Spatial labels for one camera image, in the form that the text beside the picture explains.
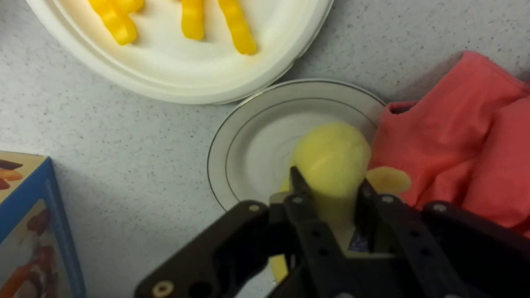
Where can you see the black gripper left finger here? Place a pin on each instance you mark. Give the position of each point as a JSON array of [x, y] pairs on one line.
[[259, 253]]

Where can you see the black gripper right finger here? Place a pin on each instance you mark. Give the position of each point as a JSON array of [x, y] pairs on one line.
[[453, 253]]

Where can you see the white plate with thin rim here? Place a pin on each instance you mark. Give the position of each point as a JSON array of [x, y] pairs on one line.
[[254, 154]]

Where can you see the white paper plate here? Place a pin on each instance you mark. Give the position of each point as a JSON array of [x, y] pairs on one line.
[[183, 66]]

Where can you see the blue toy food box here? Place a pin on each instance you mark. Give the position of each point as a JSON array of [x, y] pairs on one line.
[[34, 236]]

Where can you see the large coral cloth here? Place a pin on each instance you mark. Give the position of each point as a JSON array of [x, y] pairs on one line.
[[469, 142]]

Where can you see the yellow plastic fry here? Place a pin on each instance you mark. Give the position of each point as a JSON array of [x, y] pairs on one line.
[[118, 21], [239, 26], [193, 18]]

